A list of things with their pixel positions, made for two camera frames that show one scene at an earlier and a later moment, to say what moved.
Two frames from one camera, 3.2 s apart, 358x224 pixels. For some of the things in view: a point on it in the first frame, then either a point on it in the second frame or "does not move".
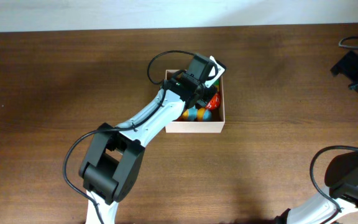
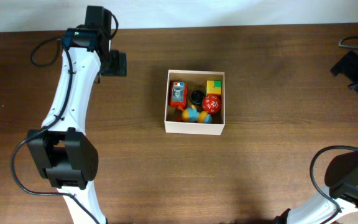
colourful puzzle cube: x=217 y=84 does not move
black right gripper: x=347 y=66 does not move
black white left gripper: x=210 y=91 → x=120 y=65
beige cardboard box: x=198 y=126 does not move
